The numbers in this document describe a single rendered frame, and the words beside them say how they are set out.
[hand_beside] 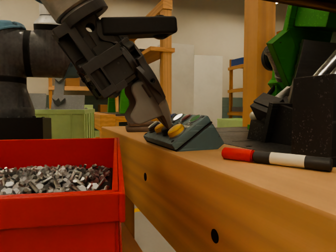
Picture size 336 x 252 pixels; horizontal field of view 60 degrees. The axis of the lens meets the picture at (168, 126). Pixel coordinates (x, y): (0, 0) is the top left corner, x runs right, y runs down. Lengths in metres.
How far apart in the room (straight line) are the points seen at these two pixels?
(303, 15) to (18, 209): 0.53
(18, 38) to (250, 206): 0.66
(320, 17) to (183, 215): 0.38
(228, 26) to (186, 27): 1.37
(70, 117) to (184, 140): 0.77
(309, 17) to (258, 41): 0.69
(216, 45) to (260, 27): 7.62
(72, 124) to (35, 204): 1.00
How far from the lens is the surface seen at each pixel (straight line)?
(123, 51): 0.42
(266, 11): 1.31
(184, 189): 0.42
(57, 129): 1.19
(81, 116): 1.17
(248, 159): 0.38
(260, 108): 0.62
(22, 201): 0.19
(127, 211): 1.05
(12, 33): 0.81
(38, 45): 0.78
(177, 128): 0.47
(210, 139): 0.48
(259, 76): 1.24
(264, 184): 0.28
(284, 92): 0.66
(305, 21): 0.58
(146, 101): 0.43
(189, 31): 8.56
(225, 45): 9.04
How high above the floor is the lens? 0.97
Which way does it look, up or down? 4 degrees down
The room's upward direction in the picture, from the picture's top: straight up
